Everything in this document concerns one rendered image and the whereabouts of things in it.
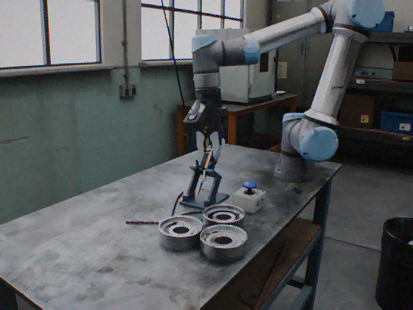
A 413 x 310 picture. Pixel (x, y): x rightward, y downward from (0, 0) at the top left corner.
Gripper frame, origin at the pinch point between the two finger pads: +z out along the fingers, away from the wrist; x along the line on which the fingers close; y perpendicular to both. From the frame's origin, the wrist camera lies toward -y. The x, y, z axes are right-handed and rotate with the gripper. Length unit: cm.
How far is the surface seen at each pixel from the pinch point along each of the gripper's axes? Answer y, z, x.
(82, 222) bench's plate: -31.9, 10.6, 22.6
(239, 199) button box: -4.7, 10.5, -10.6
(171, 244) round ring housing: -32.3, 11.6, -5.4
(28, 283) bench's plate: -57, 12, 13
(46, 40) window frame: 63, -55, 140
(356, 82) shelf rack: 319, -5, -22
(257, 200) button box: -3.9, 10.5, -15.5
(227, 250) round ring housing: -31.2, 11.4, -18.5
